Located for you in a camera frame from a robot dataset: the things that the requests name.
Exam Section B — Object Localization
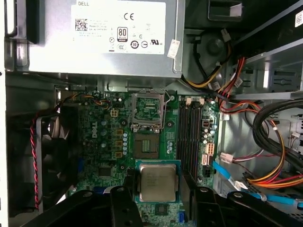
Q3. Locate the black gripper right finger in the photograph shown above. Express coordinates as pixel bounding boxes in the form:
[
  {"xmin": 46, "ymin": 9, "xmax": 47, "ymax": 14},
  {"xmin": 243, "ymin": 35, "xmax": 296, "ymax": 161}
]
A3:
[{"xmin": 181, "ymin": 169, "xmax": 303, "ymax": 227}]

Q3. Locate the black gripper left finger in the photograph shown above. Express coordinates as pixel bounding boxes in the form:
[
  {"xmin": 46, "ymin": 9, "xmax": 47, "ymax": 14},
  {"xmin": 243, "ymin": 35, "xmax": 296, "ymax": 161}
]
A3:
[{"xmin": 22, "ymin": 166, "xmax": 143, "ymax": 227}]

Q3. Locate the silver CPU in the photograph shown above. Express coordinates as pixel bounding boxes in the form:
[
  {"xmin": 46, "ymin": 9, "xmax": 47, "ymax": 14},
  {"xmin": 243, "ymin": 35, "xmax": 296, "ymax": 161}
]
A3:
[{"xmin": 134, "ymin": 159, "xmax": 182, "ymax": 204}]

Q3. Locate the CPU socket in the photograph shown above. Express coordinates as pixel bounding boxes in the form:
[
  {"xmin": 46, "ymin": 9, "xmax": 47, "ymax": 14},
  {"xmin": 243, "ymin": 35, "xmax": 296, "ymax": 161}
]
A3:
[{"xmin": 132, "ymin": 132, "xmax": 161, "ymax": 161}]

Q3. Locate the blue expansion slot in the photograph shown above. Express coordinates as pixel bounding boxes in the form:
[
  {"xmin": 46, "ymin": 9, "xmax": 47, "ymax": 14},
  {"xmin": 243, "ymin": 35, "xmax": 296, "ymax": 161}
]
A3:
[{"xmin": 93, "ymin": 186, "xmax": 115, "ymax": 195}]

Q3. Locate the RAM slot with white latches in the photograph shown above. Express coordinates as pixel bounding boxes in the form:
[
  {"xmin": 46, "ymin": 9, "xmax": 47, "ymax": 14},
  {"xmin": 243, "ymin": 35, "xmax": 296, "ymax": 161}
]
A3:
[
  {"xmin": 185, "ymin": 99, "xmax": 192, "ymax": 171},
  {"xmin": 197, "ymin": 99, "xmax": 205, "ymax": 180}
]

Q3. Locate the green motherboard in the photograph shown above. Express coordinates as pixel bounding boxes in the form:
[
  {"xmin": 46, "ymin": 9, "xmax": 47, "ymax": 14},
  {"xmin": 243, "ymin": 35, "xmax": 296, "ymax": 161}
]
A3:
[{"xmin": 67, "ymin": 91, "xmax": 220, "ymax": 227}]

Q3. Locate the RAM slot with black latches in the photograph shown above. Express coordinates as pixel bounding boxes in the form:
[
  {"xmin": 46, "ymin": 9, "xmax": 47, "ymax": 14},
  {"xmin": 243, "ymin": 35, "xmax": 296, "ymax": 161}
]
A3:
[
  {"xmin": 191, "ymin": 105, "xmax": 198, "ymax": 180},
  {"xmin": 178, "ymin": 105, "xmax": 185, "ymax": 170}
]

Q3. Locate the black case fan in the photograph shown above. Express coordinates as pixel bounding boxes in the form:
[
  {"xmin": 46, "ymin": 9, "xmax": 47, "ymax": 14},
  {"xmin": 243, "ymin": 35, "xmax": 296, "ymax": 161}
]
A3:
[{"xmin": 35, "ymin": 105, "xmax": 80, "ymax": 210}]

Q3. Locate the black open PC case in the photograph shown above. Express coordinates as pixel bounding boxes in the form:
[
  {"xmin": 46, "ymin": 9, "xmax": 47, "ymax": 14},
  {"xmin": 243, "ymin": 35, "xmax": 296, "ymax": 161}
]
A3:
[{"xmin": 0, "ymin": 0, "xmax": 303, "ymax": 227}]

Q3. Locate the metal socket cover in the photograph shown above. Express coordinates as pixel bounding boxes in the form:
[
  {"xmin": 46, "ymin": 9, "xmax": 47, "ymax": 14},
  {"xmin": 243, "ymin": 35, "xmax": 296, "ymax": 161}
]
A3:
[{"xmin": 131, "ymin": 90, "xmax": 166, "ymax": 133}]

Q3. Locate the grey power supply unit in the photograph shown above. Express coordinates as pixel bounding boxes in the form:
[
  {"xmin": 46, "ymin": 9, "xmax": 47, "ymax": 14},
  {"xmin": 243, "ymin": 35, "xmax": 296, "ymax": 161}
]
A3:
[{"xmin": 27, "ymin": 0, "xmax": 186, "ymax": 78}]

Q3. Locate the silver optical drive cage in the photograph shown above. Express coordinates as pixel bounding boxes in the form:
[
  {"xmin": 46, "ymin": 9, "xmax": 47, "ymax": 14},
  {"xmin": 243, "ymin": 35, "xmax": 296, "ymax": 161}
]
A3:
[{"xmin": 231, "ymin": 46, "xmax": 303, "ymax": 101}]

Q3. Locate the light blue flat wire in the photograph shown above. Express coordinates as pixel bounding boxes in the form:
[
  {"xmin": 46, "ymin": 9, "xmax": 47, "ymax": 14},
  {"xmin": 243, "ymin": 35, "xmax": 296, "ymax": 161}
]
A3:
[{"xmin": 212, "ymin": 160, "xmax": 299, "ymax": 209}]

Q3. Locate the white wire connector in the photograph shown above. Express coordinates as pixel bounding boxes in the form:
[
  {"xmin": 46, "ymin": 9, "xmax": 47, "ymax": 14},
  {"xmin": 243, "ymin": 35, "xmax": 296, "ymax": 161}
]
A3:
[
  {"xmin": 221, "ymin": 28, "xmax": 232, "ymax": 43},
  {"xmin": 219, "ymin": 152, "xmax": 234, "ymax": 164}
]

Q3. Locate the red orange wire bundle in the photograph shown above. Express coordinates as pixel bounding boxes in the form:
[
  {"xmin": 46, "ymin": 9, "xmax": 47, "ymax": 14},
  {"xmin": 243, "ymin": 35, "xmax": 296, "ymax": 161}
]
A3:
[{"xmin": 217, "ymin": 57, "xmax": 303, "ymax": 190}]

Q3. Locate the black cable bundle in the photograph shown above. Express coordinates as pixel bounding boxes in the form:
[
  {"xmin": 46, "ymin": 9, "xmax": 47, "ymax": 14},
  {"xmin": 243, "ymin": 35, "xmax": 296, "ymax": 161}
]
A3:
[{"xmin": 252, "ymin": 99, "xmax": 303, "ymax": 172}]

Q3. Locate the red black twisted wire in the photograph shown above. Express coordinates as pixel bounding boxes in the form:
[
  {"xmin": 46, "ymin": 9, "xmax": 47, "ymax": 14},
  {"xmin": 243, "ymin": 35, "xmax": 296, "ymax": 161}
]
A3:
[{"xmin": 29, "ymin": 110, "xmax": 60, "ymax": 210}]

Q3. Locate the thin multicolour fan wire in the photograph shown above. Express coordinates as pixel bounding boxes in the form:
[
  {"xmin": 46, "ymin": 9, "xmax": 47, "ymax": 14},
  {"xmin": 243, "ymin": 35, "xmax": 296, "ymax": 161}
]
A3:
[{"xmin": 59, "ymin": 93, "xmax": 111, "ymax": 111}]

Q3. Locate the wire locking lever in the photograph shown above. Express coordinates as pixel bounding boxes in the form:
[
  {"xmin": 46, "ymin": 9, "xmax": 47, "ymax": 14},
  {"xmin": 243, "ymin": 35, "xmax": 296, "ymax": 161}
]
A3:
[{"xmin": 162, "ymin": 90, "xmax": 173, "ymax": 130}]

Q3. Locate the yellow black wire bundle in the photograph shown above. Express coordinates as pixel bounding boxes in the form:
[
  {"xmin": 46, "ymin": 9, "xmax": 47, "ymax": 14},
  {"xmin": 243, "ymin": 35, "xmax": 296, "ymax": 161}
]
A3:
[{"xmin": 182, "ymin": 42, "xmax": 234, "ymax": 89}]

